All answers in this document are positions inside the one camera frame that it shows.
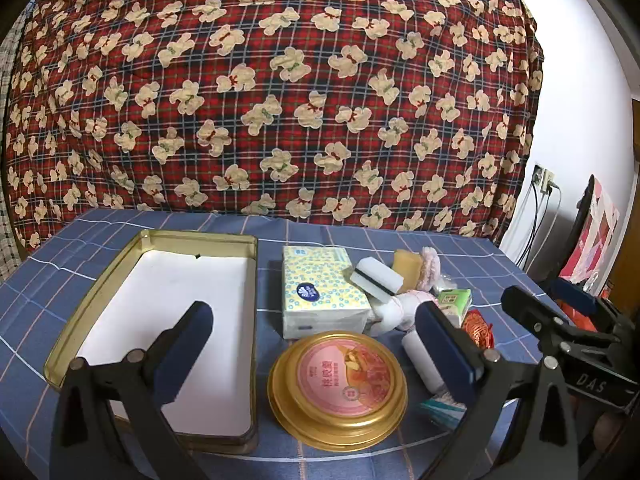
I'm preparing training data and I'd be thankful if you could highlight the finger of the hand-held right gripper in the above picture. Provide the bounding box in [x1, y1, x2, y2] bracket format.
[547, 277, 633, 337]
[501, 285, 621, 361]

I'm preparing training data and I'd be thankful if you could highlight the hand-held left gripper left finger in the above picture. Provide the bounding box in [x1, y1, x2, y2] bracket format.
[49, 301, 215, 480]

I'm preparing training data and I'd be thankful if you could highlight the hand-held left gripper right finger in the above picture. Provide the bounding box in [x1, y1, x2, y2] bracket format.
[415, 302, 581, 480]

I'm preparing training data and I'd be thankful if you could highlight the white soft roll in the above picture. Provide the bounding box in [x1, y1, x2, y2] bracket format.
[402, 330, 446, 396]

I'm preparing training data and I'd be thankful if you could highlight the rectangular gold tin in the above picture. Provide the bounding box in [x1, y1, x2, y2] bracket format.
[42, 229, 259, 456]

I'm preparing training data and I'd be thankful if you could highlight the red knot ornament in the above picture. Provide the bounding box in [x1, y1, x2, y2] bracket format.
[460, 310, 496, 351]

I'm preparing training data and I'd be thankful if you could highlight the green tissue pack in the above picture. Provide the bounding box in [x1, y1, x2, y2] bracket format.
[437, 287, 473, 328]

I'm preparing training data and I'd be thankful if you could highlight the pale pink plush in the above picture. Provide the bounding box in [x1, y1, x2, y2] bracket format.
[372, 287, 436, 333]

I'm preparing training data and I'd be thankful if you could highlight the yellow sponge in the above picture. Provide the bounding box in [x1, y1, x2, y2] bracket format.
[392, 249, 428, 281]

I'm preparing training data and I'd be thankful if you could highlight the white sponge with black stripe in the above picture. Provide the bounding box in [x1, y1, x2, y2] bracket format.
[348, 256, 405, 306]

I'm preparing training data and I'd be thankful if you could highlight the yellow patterned tissue box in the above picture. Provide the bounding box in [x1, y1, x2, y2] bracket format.
[281, 245, 373, 341]

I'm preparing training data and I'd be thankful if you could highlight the orange plastic bag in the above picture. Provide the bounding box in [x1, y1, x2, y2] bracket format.
[555, 300, 601, 332]

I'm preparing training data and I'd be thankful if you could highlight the black curved panel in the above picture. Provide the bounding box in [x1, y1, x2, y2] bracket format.
[550, 175, 601, 286]

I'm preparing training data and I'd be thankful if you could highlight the round gold tin lid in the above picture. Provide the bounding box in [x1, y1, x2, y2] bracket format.
[266, 331, 408, 451]

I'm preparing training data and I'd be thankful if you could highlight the blue checked tablecloth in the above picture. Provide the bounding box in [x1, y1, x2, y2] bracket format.
[0, 208, 601, 480]

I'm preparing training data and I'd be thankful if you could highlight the red plaid bear blanket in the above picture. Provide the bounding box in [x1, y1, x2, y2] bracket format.
[5, 0, 546, 256]

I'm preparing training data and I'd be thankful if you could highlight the black power cable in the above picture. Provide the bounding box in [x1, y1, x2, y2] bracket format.
[525, 191, 547, 272]
[517, 186, 540, 267]

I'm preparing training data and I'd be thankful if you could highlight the white power cable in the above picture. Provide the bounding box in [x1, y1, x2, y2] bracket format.
[537, 187, 563, 263]

